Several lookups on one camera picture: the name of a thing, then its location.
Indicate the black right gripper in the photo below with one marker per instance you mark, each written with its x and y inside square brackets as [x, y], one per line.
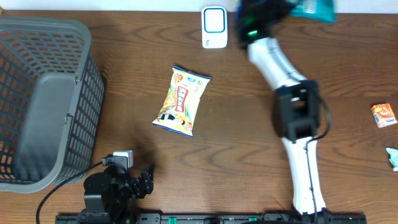
[280, 9]

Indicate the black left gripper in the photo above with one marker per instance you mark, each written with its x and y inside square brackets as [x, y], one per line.
[146, 180]

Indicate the teal mouthwash bottle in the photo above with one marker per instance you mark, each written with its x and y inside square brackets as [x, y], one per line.
[319, 10]

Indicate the snack bag with red label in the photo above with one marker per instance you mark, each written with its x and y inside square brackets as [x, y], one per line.
[179, 110]

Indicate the orange Kleenex tissue pack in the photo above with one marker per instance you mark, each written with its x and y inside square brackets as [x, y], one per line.
[383, 115]

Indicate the mint green wet wipes pack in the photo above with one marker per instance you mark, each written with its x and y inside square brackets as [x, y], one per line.
[393, 153]

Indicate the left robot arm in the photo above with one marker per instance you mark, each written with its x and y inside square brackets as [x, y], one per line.
[109, 193]

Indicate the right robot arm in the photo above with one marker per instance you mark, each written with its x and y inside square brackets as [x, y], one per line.
[297, 101]

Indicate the white barcode scanner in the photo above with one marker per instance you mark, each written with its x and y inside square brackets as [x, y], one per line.
[214, 27]

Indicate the grey plastic shopping basket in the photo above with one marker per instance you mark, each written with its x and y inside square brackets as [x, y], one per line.
[51, 100]

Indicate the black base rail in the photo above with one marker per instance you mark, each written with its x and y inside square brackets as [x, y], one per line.
[270, 217]

